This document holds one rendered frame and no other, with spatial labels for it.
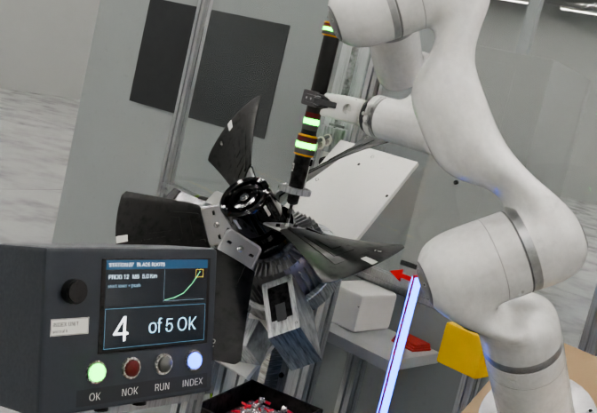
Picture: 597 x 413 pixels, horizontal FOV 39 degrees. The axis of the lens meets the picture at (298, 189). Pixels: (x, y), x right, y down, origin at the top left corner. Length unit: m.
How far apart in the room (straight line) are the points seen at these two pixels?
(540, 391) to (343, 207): 0.93
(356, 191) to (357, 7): 1.01
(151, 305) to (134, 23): 3.65
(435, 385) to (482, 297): 1.30
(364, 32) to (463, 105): 0.17
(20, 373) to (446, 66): 0.67
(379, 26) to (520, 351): 0.50
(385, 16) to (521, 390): 0.58
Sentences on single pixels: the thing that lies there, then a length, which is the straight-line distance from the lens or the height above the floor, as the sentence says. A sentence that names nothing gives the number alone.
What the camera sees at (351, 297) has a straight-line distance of 2.34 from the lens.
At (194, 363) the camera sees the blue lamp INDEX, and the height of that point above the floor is 1.12.
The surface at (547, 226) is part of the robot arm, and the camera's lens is 1.17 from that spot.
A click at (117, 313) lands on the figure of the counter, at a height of 1.18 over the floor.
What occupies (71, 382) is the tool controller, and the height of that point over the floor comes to 1.11.
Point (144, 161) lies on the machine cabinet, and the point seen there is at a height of 0.89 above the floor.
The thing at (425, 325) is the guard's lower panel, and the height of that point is 0.90.
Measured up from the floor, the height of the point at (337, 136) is 1.37.
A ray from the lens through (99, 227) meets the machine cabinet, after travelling 4.73.
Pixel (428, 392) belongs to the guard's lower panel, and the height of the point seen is 0.73.
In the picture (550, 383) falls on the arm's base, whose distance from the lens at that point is 1.34.
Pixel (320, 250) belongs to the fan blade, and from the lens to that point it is 1.69.
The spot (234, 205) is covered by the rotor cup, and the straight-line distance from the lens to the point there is 1.84.
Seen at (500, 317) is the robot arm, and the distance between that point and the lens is 1.24.
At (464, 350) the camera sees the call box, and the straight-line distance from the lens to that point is 1.83.
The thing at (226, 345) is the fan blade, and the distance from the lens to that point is 1.73.
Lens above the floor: 1.50
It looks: 7 degrees down
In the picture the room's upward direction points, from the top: 13 degrees clockwise
